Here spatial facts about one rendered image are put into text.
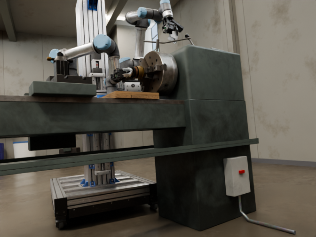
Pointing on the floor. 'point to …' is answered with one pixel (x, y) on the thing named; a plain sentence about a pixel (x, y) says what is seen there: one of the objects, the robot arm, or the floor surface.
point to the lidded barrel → (22, 150)
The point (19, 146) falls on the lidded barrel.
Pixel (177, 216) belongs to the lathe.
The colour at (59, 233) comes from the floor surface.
